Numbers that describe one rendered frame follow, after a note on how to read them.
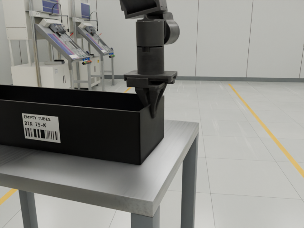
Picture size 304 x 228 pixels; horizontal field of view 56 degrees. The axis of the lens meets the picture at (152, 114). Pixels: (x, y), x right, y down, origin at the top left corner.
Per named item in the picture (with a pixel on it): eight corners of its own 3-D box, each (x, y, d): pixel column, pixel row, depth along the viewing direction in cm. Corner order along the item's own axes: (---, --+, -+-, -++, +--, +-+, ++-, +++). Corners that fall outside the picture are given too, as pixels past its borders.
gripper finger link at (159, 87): (138, 111, 67) (136, 72, 65) (167, 114, 65) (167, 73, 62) (127, 121, 61) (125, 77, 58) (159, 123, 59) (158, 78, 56)
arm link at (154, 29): (130, 16, 55) (156, 14, 53) (145, 16, 61) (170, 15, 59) (131, 52, 57) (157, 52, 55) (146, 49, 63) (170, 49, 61)
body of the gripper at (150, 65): (134, 78, 65) (133, 45, 63) (178, 79, 62) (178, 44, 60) (123, 83, 59) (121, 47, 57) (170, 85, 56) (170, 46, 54)
